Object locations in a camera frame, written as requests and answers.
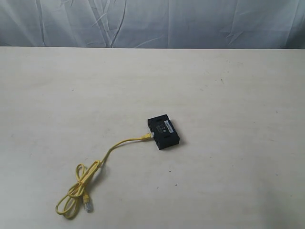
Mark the small black network box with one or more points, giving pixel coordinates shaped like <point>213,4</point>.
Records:
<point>163,132</point>

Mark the grey wrinkled backdrop cloth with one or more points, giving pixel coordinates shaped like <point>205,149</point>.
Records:
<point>173,24</point>

